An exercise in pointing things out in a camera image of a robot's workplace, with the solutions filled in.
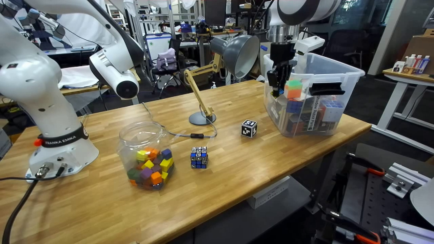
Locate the small blue bottle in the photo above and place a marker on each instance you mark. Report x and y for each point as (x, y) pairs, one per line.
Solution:
(423, 64)

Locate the long aluminium extrusion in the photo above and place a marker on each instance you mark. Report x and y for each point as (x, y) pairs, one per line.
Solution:
(406, 230)

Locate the purple wooden block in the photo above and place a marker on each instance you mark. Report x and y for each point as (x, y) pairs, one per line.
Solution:
(145, 175)

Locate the black white puzzle cube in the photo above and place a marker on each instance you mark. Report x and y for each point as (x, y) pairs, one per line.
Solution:
(248, 129)

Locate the white foam sheet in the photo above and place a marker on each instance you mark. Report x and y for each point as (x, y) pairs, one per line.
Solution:
(76, 76)

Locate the white storage container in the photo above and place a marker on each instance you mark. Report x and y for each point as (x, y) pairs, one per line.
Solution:
(157, 42)

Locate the black orange bar clamp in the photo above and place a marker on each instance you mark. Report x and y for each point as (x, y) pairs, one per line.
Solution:
(366, 237)
(374, 171)

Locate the lilac bag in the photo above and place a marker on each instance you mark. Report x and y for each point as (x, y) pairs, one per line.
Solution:
(165, 58)

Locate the small white label card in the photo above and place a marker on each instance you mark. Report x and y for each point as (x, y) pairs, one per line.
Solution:
(398, 66)

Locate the short aluminium extrusion bracket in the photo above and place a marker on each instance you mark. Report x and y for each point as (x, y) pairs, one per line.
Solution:
(401, 178)

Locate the clear glass jar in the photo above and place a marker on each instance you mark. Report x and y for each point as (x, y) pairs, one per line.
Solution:
(139, 136)

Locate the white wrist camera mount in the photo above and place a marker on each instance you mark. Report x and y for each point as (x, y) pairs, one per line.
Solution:
(309, 43)

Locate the clear plastic storage bin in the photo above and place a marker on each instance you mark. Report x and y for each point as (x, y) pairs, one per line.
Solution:
(316, 122)

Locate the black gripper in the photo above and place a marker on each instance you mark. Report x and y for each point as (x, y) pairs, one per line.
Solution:
(282, 54)

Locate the blue silver puzzle cube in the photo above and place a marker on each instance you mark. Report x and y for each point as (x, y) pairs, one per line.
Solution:
(198, 157)

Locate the green wooden block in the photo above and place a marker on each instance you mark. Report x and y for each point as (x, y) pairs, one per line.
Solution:
(132, 174)

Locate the lime yellow wooden block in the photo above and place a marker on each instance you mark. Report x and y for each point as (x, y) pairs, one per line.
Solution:
(141, 156)

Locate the green topped Rubik's cube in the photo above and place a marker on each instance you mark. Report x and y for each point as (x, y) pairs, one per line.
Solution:
(294, 89)

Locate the blue wooden block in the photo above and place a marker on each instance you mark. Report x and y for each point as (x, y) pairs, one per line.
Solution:
(166, 153)

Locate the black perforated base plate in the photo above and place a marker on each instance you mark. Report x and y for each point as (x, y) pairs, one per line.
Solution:
(370, 203)

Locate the small red white bottle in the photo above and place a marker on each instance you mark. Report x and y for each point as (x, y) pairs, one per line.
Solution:
(416, 64)

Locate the orange wooden block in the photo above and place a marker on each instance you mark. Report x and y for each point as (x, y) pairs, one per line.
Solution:
(156, 178)
(153, 153)

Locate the black office chair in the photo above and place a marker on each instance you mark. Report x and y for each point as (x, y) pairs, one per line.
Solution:
(352, 45)

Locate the brown cardboard box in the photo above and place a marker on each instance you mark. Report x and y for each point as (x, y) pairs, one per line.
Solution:
(421, 45)

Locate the white box under table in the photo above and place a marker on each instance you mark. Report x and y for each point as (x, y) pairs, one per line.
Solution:
(271, 191)

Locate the white side table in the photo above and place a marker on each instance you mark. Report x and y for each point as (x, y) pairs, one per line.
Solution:
(397, 96)

